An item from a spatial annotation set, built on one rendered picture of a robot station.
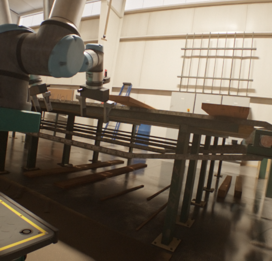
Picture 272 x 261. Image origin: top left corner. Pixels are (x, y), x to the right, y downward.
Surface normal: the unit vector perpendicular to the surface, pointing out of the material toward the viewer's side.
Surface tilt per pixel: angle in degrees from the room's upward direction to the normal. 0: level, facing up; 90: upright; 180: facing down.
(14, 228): 0
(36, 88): 113
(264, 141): 90
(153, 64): 89
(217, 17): 87
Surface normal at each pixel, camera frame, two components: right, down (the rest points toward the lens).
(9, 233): 0.14, -0.99
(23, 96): 0.96, -0.16
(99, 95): -0.46, 0.33
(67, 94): -0.44, -0.07
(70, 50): 0.95, 0.27
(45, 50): -0.12, 0.07
